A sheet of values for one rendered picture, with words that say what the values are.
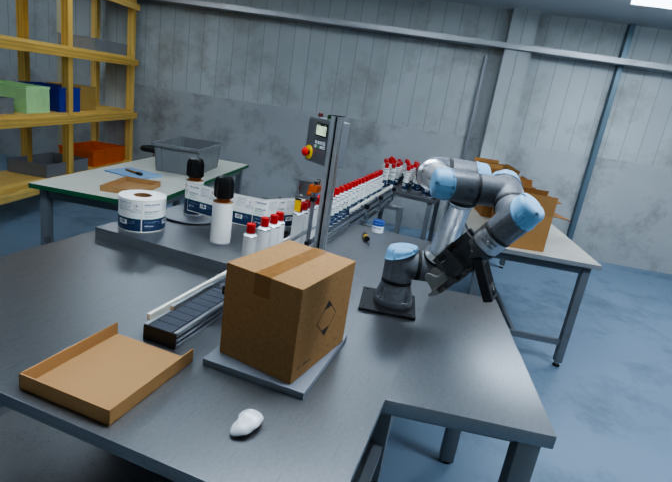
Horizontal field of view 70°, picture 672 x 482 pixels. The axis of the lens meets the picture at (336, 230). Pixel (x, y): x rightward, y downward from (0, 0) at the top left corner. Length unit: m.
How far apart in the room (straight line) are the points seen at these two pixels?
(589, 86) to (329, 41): 3.19
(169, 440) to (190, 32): 6.19
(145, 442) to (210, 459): 0.15
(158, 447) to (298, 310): 0.42
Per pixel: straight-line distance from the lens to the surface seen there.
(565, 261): 3.41
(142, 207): 2.22
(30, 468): 2.09
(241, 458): 1.12
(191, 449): 1.14
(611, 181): 6.84
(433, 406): 1.38
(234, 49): 6.73
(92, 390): 1.32
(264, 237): 1.87
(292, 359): 1.26
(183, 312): 1.55
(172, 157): 3.94
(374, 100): 6.32
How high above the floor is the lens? 1.59
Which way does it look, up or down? 16 degrees down
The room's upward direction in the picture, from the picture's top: 9 degrees clockwise
